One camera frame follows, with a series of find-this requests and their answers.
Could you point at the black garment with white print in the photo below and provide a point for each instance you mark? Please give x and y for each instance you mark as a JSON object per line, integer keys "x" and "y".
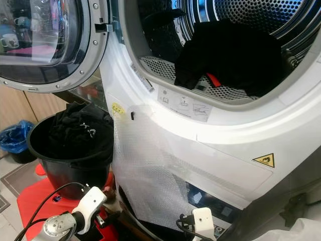
{"x": 75, "y": 133}

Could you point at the white washing machine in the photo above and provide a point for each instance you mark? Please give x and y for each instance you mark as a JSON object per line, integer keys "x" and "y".
{"x": 220, "y": 130}

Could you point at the wooden cabinet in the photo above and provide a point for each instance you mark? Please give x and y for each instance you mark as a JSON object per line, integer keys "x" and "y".
{"x": 12, "y": 108}

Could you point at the bin with blue bag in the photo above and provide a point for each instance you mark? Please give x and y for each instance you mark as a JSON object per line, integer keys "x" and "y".
{"x": 16, "y": 136}

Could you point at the round red lid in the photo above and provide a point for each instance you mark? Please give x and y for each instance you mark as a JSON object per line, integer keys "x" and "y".
{"x": 40, "y": 169}

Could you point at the black plastic bucket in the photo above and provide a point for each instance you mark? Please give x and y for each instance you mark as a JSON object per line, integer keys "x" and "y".
{"x": 65, "y": 178}

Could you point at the red plastic stool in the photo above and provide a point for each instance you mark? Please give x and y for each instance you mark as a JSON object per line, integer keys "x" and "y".
{"x": 32, "y": 206}

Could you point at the round glass washer door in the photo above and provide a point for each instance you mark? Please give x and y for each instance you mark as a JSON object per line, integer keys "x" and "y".
{"x": 50, "y": 35}

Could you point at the round yellow sticker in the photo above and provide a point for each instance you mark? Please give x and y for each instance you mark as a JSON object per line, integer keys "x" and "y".
{"x": 118, "y": 109}

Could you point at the clear bubble wrap sheet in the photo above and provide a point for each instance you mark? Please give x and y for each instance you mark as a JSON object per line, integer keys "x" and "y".
{"x": 145, "y": 181}

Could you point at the small red cloth item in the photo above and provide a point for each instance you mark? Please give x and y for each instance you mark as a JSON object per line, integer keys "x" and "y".
{"x": 213, "y": 79}

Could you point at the yellow triangle warning sticker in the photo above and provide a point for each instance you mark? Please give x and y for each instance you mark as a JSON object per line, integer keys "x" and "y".
{"x": 265, "y": 161}

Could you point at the perforated steel washer drum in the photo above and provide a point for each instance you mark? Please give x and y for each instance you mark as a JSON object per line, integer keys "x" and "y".
{"x": 256, "y": 10}

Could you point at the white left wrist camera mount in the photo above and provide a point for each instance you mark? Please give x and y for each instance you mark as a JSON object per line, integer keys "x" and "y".
{"x": 89, "y": 203}

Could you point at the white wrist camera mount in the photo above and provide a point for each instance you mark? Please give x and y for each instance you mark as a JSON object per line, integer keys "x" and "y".
{"x": 89, "y": 203}
{"x": 203, "y": 221}

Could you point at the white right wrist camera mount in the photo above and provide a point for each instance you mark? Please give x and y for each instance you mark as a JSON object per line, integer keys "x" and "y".
{"x": 203, "y": 221}

